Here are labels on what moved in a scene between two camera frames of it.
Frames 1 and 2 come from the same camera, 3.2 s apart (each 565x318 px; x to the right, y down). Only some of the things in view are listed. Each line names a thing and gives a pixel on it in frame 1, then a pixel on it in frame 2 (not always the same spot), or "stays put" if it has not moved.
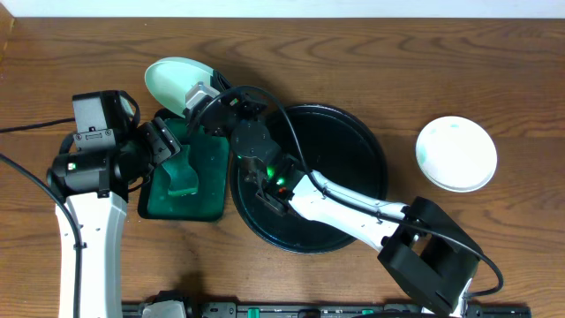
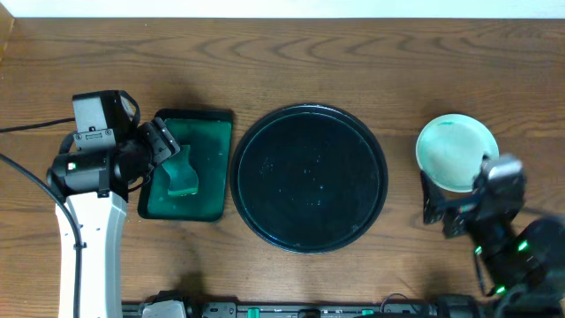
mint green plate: x=169 y=78 → x=449 y=150
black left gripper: x=163 y=140 stays put
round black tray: x=332 y=142 stays put
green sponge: x=184 y=177 stays put
